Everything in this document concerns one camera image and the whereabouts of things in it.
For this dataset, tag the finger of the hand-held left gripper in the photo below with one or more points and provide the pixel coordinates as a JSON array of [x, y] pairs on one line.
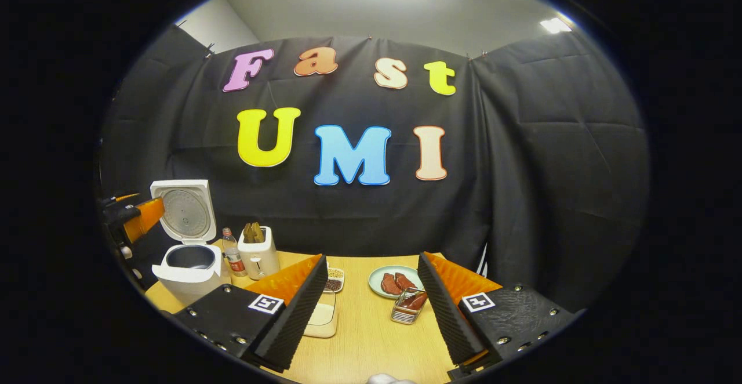
[[113, 199], [119, 214]]

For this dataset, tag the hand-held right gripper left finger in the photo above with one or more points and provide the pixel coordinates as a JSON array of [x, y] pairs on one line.
[[301, 314]]

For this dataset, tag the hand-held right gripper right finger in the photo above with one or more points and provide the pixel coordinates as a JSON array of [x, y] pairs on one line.
[[446, 314]]

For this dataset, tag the cream rectangular rice tray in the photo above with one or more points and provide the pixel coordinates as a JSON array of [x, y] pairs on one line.
[[323, 317]]

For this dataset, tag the brown wooden spoon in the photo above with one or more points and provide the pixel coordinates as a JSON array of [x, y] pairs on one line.
[[415, 300]]

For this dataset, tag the white rice cooker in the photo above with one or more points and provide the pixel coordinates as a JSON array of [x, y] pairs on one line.
[[191, 276]]

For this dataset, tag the white divided grain dish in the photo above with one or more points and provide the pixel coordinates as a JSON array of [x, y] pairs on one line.
[[335, 279]]

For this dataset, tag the red meat slice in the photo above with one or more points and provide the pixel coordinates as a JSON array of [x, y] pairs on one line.
[[404, 281], [390, 285]]

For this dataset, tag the white toaster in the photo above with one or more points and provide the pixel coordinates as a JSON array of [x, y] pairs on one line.
[[261, 259]]

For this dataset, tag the pale green plate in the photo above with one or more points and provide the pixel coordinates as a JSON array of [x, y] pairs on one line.
[[377, 276]]

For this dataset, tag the small clear bottle red label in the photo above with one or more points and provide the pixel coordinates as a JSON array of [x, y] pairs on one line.
[[233, 256]]

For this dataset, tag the brown toast slice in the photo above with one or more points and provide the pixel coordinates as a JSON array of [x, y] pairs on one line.
[[248, 234], [258, 232]]

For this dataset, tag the black backdrop cloth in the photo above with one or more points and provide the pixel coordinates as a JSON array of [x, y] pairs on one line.
[[522, 152]]

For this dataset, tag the small ceiling light panel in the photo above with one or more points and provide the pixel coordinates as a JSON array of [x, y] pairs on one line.
[[555, 25]]

